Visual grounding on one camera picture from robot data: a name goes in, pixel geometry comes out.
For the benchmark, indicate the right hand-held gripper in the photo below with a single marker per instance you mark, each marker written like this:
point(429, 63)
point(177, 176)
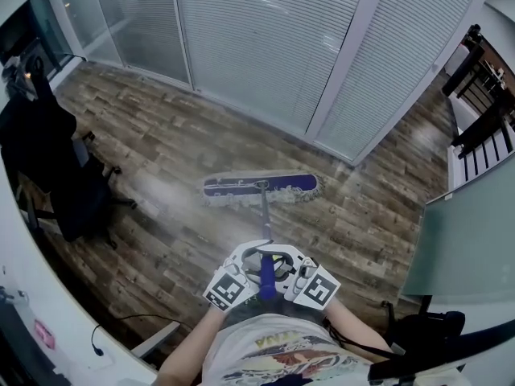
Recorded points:
point(318, 288)

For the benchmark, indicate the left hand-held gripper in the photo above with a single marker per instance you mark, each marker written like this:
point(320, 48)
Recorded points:
point(225, 292)

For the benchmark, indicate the blue mop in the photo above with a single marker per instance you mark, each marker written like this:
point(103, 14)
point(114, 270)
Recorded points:
point(267, 280)

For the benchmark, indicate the person's left forearm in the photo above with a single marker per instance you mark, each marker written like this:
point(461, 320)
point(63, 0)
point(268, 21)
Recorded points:
point(189, 348)

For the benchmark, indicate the person's right forearm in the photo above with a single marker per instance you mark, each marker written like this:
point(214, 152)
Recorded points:
point(358, 332)

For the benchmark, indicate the wooden plank floor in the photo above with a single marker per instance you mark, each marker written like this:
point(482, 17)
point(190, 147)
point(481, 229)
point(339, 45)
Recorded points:
point(342, 235)

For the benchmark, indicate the dark grey trousers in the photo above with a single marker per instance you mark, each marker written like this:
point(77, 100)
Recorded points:
point(297, 312)

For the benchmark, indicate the white printed t-shirt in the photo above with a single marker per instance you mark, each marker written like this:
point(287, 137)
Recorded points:
point(281, 356)

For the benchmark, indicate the grey desk leg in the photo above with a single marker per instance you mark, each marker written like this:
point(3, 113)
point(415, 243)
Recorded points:
point(157, 338)

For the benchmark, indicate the frosted glass partition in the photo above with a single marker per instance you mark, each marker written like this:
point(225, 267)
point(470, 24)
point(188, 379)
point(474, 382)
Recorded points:
point(470, 243)

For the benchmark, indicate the white desk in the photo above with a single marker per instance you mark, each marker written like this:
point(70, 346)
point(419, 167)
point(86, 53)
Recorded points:
point(72, 336)

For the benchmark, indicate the pink rectangular tag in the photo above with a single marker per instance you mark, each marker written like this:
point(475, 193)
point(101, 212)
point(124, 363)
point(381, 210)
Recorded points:
point(44, 334)

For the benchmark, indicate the wide white venetian blind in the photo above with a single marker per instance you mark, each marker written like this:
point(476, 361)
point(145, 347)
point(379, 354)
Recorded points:
point(261, 46)

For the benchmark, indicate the narrow white venetian blind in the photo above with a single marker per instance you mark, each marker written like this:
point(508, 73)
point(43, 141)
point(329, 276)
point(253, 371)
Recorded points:
point(402, 62)

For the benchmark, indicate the black monitor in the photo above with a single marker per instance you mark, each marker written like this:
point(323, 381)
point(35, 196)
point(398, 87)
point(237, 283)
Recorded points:
point(20, 344)

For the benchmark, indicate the black stair railing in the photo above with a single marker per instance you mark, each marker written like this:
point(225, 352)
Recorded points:
point(479, 123)

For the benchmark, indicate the white blind control knob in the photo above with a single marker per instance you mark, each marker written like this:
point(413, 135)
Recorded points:
point(434, 67)

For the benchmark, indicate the black backpack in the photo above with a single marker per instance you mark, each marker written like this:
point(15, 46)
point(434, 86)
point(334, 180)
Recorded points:
point(36, 127)

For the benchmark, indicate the venetian blind behind glass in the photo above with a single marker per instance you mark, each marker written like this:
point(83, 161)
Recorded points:
point(133, 22)

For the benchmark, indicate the clear plastic bag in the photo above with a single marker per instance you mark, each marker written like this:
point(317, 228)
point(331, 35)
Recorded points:
point(16, 79)

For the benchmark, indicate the dark glass door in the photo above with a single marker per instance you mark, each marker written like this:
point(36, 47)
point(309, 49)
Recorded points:
point(32, 34)

